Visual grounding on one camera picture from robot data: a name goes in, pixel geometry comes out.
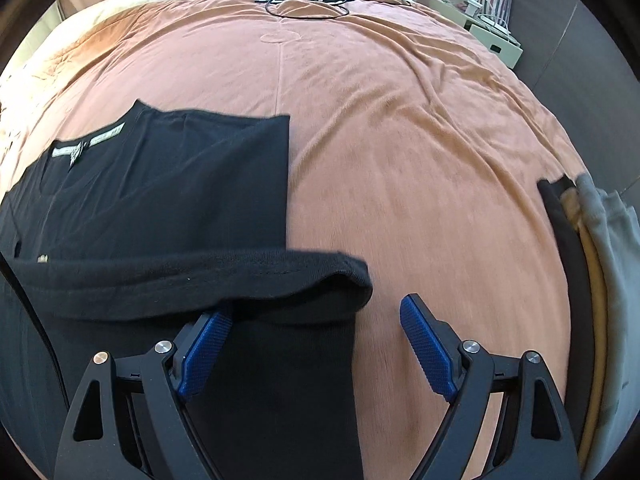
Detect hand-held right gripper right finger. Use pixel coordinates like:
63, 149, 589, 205
399, 294, 583, 480

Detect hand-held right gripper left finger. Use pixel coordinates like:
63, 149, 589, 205
52, 310, 236, 480

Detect black bear print t-shirt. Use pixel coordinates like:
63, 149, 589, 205
0, 101, 375, 480

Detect black folded garment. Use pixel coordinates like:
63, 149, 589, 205
537, 175, 596, 461

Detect orange bed sheet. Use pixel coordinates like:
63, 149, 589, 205
0, 0, 596, 480

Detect grey folded garment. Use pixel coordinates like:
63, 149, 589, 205
575, 172, 640, 480

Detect cream nightstand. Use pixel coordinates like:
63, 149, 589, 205
430, 0, 523, 68

